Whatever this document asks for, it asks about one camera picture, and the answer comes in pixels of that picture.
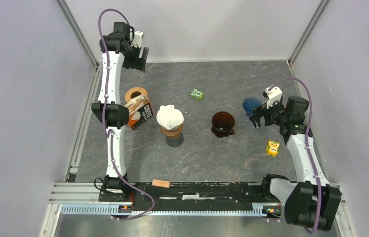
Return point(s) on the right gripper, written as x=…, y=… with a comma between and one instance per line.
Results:
x=262, y=111

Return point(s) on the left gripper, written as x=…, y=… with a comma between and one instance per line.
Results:
x=138, y=63

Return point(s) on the blue glass dripper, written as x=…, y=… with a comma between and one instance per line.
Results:
x=249, y=104

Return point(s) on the brown glass dripper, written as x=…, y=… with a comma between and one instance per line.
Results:
x=222, y=124

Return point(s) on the coffee filter box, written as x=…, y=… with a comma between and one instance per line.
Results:
x=140, y=110

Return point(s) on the white paper coffee filter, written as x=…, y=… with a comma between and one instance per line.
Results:
x=169, y=117

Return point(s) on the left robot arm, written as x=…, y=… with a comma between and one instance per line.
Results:
x=121, y=49

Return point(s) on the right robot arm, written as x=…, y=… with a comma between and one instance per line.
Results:
x=312, y=203

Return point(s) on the yellow owl block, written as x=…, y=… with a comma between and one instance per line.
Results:
x=272, y=148

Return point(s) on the green monster block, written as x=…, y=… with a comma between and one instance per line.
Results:
x=197, y=95

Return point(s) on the wooden rectangular block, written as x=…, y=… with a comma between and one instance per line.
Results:
x=160, y=183

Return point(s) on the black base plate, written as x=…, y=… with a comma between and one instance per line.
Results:
x=193, y=196

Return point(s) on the aluminium frame rail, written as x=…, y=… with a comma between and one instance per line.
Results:
x=76, y=198

